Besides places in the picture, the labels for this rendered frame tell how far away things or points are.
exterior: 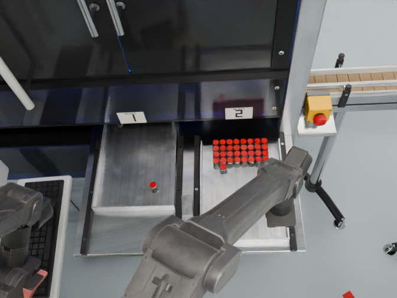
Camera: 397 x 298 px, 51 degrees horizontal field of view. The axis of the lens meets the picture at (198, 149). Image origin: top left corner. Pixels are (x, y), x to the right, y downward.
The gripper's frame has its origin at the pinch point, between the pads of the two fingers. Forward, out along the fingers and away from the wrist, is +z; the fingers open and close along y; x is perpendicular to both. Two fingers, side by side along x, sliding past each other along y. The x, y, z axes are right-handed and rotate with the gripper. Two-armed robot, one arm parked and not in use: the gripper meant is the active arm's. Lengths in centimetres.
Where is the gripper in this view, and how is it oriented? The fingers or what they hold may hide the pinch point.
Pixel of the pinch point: (277, 217)
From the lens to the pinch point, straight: 108.9
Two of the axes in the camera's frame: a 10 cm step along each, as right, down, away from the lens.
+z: 1.1, 4.7, 8.8
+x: -9.9, 0.4, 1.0
